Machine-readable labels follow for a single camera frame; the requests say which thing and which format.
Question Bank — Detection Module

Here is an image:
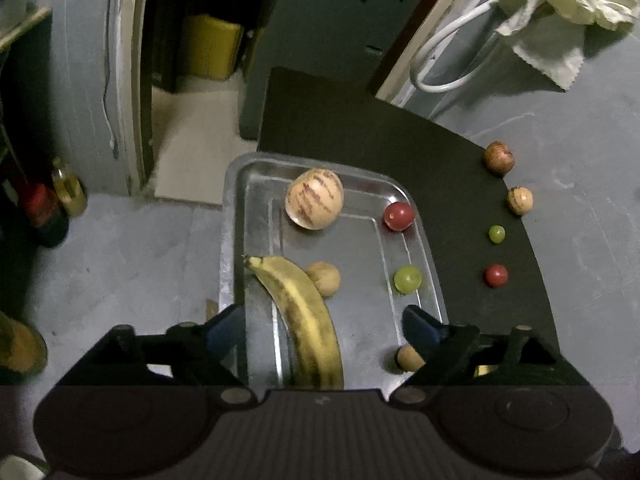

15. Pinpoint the long yellow banana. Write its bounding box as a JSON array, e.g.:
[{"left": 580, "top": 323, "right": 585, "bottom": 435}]
[{"left": 242, "top": 255, "right": 345, "bottom": 391}]

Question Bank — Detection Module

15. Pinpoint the red-lidded dark jar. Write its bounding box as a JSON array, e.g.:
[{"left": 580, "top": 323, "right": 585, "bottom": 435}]
[{"left": 20, "top": 182, "right": 70, "bottom": 249}]

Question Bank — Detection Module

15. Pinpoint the white hose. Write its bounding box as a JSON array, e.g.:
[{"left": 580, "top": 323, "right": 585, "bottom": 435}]
[{"left": 410, "top": 0, "right": 507, "bottom": 94}]

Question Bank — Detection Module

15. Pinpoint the brown round container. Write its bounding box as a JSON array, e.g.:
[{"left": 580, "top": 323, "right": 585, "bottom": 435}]
[{"left": 0, "top": 312, "right": 49, "bottom": 374}]

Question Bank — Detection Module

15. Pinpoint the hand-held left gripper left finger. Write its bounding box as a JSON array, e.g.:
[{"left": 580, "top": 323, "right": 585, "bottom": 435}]
[{"left": 62, "top": 305, "right": 256, "bottom": 406}]

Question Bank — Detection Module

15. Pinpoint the yellow jerry can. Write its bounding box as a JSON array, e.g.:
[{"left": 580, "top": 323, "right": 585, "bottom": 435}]
[{"left": 182, "top": 14, "right": 244, "bottom": 81}]

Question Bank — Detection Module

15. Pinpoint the dark cabinet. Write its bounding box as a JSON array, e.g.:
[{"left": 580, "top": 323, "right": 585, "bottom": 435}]
[{"left": 240, "top": 0, "right": 427, "bottom": 142}]

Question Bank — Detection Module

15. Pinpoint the red cherry tomato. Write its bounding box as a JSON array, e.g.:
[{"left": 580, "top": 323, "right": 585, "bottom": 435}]
[
  {"left": 383, "top": 201, "right": 416, "bottom": 232},
  {"left": 483, "top": 264, "right": 509, "bottom": 289}
]

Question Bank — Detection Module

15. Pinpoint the cardboard sheet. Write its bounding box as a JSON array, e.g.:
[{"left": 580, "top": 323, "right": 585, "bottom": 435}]
[{"left": 150, "top": 87, "right": 257, "bottom": 206}]

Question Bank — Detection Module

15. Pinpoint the small striped pepino melon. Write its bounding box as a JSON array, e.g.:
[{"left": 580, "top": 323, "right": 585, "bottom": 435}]
[{"left": 507, "top": 186, "right": 534, "bottom": 216}]

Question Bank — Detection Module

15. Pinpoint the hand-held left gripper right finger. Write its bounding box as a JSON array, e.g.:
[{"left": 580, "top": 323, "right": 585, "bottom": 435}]
[{"left": 389, "top": 305, "right": 588, "bottom": 406}]

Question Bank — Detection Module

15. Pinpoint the white cloth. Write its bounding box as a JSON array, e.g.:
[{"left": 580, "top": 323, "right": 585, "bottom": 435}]
[{"left": 495, "top": 0, "right": 587, "bottom": 92}]

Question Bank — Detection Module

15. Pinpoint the cooking oil bottle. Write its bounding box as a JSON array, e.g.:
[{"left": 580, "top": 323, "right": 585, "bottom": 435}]
[{"left": 51, "top": 157, "right": 88, "bottom": 218}]

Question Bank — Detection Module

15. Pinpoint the large striped pepino melon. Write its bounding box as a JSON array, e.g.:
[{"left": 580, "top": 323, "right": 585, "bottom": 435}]
[{"left": 285, "top": 167, "right": 345, "bottom": 231}]

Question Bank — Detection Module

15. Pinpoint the red apple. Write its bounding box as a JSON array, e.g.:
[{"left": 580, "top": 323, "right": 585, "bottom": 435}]
[{"left": 483, "top": 141, "right": 515, "bottom": 176}]

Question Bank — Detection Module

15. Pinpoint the metal baking tray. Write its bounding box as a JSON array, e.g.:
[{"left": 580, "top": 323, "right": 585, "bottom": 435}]
[{"left": 218, "top": 152, "right": 449, "bottom": 391}]

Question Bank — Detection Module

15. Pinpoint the white wall cable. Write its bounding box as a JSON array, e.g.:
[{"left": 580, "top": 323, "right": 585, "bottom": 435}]
[{"left": 101, "top": 55, "right": 119, "bottom": 159}]

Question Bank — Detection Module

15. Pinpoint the brown round fruit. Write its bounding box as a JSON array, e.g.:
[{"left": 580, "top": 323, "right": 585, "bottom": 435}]
[
  {"left": 306, "top": 261, "right": 341, "bottom": 297},
  {"left": 397, "top": 344, "right": 426, "bottom": 373}
]

